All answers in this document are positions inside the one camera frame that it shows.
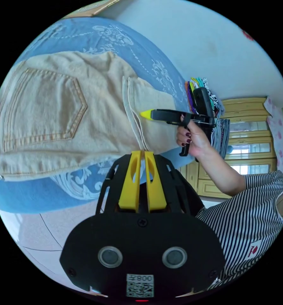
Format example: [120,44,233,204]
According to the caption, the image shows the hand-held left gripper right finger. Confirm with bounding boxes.
[145,151,168,213]

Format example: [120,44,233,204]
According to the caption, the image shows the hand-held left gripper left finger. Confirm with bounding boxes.
[118,150,142,212]

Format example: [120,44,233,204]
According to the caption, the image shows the beige jeans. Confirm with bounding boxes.
[0,51,181,182]

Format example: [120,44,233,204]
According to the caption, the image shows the person's right forearm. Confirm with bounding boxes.
[196,144,247,198]

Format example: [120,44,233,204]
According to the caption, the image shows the person's right hand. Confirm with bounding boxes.
[176,114,214,159]

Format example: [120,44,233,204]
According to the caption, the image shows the pile of clothes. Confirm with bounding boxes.
[185,77,231,159]

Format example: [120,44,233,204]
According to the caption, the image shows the yellow wooden cupboard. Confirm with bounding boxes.
[179,96,279,200]

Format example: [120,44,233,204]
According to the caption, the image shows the person's body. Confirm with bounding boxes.
[195,170,283,292]

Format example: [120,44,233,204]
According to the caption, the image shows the bed with blue printed sheet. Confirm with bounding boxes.
[0,17,197,215]

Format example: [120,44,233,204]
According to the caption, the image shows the pink dotted curtain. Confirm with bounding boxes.
[264,96,283,177]

